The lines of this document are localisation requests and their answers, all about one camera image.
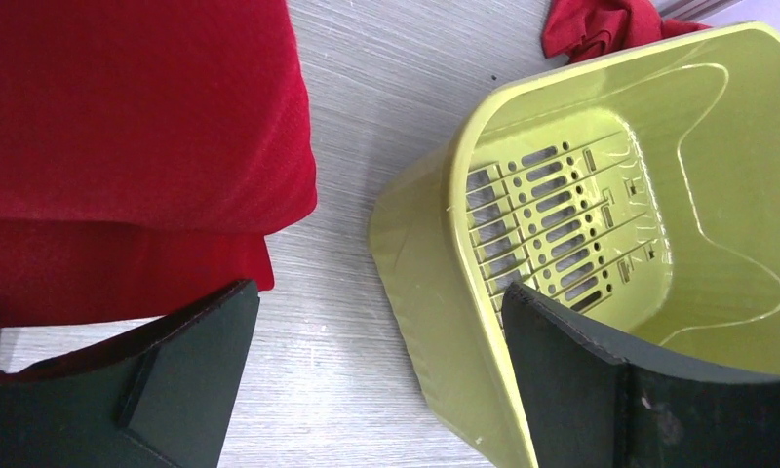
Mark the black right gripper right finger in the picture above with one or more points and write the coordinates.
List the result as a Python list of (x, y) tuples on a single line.
[(595, 396)]

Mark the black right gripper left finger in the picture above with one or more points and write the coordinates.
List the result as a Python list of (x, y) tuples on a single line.
[(159, 395)]

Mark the green plastic laundry basket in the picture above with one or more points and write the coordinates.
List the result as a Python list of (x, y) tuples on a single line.
[(640, 189)]

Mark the red hanging garment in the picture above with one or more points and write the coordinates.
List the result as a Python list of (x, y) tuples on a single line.
[(147, 151)]

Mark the crumpled red cloth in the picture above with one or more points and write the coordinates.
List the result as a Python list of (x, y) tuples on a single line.
[(587, 29)]

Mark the aluminium corner rail right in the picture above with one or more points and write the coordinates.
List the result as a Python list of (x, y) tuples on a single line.
[(691, 10)]

